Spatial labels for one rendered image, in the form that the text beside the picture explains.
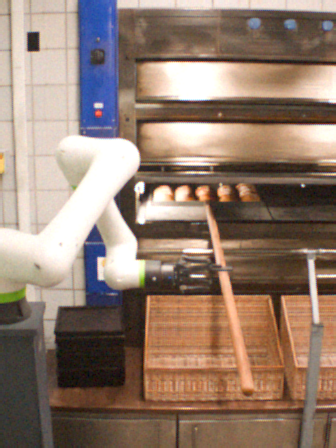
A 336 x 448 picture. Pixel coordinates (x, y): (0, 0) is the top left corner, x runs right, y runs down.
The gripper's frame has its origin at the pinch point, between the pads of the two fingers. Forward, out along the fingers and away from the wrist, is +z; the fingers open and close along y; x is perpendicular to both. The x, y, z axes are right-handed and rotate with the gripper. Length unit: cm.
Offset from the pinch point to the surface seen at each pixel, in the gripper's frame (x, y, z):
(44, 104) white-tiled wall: -71, -51, -71
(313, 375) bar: -9, 44, 36
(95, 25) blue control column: -67, -84, -49
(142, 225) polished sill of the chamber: -70, 2, -30
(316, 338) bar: -8.8, 28.5, 36.3
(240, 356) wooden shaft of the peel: 64, -1, 0
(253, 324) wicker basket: -63, 46, 20
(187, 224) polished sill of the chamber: -70, 1, -10
